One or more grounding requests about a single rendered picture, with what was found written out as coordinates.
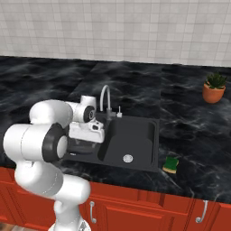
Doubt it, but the black kitchen sink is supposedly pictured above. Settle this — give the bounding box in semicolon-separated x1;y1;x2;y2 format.
62;112;161;173

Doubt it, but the silver cupboard handle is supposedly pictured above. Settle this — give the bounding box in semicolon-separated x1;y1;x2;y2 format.
195;199;209;225
88;200;98;225

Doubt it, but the red cupboard door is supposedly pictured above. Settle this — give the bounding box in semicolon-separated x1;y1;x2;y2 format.
192;198;231;231
0;166;61;231
80;181;195;231

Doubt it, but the round silver sink drain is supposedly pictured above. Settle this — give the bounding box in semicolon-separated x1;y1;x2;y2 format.
123;153;134;163

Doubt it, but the silver curved tap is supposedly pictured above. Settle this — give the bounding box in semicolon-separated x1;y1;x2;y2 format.
99;84;117;120

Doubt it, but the green and yellow sponge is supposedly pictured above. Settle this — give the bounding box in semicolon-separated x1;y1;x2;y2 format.
162;155;180;175

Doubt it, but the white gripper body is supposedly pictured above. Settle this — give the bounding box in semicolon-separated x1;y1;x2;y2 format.
68;121;106;144

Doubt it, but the plant in terracotta pot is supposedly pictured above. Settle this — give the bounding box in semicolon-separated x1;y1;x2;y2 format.
201;71;228;105

